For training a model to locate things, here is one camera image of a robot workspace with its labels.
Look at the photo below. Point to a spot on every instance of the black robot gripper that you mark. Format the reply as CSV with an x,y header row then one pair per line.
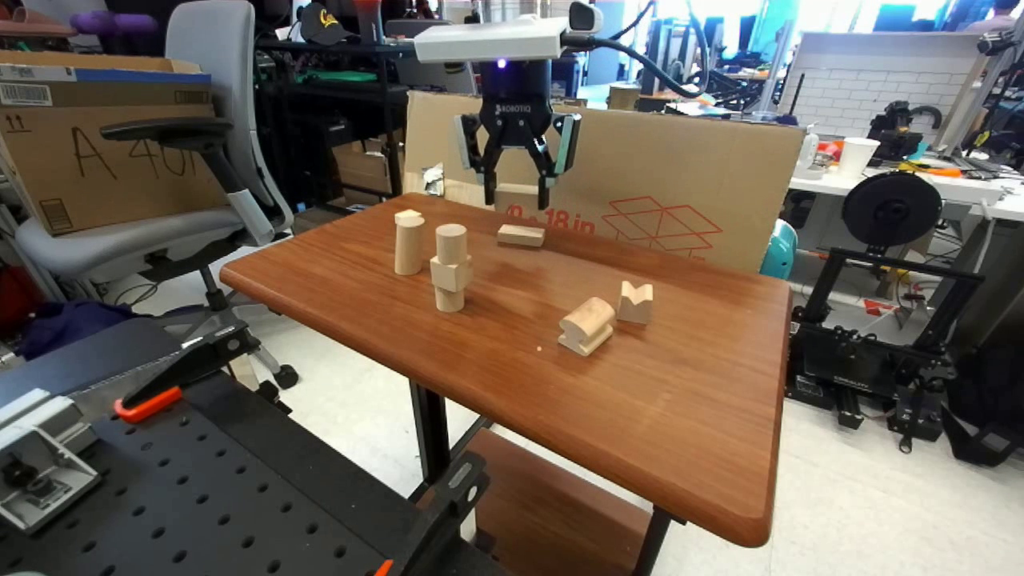
x,y
515,114

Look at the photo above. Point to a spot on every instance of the wooden arch block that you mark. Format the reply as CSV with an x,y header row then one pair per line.
x,y
587,327

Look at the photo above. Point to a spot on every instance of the flat wooden rectangular block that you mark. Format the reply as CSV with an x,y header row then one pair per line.
x,y
519,236

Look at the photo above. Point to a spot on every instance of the plain wooden cylinder block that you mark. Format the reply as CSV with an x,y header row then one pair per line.
x,y
407,238

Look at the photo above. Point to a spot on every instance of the wooden cylinder with cube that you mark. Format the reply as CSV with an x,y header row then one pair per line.
x,y
449,268

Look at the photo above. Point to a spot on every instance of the notched wooden block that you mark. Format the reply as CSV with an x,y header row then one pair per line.
x,y
634,306

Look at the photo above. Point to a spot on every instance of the large cardboard sheet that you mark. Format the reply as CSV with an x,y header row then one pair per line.
x,y
667,184

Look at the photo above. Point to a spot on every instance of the grey office chair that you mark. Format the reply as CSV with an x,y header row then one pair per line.
x,y
217,37

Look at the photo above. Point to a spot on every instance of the wooden lower shelf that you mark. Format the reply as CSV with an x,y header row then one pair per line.
x,y
540,517

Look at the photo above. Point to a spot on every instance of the right orange black clamp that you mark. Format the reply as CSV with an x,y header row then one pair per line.
x,y
441,527

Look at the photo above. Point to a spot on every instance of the orange black clamp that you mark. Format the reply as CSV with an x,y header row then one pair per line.
x,y
192,365
441,527

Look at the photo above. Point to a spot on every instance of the black 3D printer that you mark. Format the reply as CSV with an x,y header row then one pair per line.
x,y
842,365

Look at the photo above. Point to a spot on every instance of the left orange black clamp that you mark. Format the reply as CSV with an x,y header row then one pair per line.
x,y
192,365

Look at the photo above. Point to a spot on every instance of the black perforated workbench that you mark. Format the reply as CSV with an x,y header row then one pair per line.
x,y
223,485

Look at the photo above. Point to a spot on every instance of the cardboard box with writing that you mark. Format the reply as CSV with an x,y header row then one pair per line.
x,y
52,129

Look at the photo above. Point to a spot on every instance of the grey metal vise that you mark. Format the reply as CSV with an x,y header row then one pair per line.
x,y
43,472

